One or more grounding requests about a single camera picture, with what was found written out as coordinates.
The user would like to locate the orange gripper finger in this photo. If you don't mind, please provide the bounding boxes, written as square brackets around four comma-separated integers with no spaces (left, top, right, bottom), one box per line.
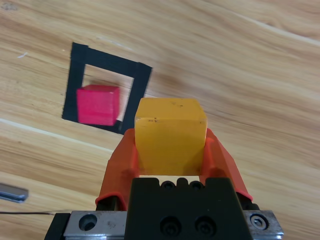
[94,127,141,213]
[199,127,260,211]

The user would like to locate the yellow cube block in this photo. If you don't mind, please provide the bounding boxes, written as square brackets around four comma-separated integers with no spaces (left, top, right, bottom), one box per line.
[134,97,209,176]

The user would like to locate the red cube block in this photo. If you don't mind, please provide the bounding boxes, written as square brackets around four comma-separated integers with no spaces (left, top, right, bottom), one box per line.
[75,84,121,127]

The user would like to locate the grey aluminium bar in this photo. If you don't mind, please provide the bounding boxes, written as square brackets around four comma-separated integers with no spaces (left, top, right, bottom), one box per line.
[0,182,30,204]

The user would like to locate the black tape square outline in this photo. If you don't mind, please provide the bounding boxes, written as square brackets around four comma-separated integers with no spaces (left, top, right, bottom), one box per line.
[61,41,153,136]

